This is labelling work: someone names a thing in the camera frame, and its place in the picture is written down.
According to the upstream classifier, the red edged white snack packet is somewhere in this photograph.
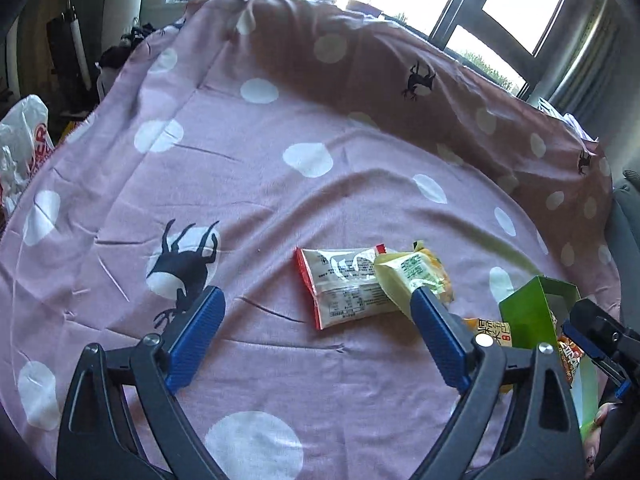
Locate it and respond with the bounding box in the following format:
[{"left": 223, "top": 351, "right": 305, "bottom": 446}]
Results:
[{"left": 294, "top": 247, "right": 397, "bottom": 330}]

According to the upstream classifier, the white plastic shopping bag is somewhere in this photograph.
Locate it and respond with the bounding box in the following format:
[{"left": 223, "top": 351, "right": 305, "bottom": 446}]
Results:
[{"left": 0, "top": 94, "right": 54, "bottom": 218}]

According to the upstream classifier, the light green rice cracker packet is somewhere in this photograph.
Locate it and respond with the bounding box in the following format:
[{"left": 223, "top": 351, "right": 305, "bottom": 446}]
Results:
[{"left": 373, "top": 240, "right": 454, "bottom": 318}]

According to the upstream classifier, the green cardboard box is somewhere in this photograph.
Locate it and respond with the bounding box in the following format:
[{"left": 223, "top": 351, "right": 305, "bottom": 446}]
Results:
[{"left": 498, "top": 275, "right": 599, "bottom": 439}]

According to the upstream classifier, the grey sofa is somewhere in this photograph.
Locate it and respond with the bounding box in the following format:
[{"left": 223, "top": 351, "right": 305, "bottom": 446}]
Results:
[{"left": 605, "top": 167, "right": 640, "bottom": 332}]

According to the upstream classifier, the pink polka dot sheet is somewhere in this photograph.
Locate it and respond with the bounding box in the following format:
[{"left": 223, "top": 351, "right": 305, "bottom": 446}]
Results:
[{"left": 1, "top": 0, "right": 622, "bottom": 479}]

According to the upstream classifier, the grey curtain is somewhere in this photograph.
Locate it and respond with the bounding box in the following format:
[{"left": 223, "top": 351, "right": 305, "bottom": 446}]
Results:
[{"left": 528, "top": 0, "right": 639, "bottom": 170}]

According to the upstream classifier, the orange yellow chips packet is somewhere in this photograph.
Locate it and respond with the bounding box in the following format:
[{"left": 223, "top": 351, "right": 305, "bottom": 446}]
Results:
[{"left": 462, "top": 316, "right": 514, "bottom": 395}]

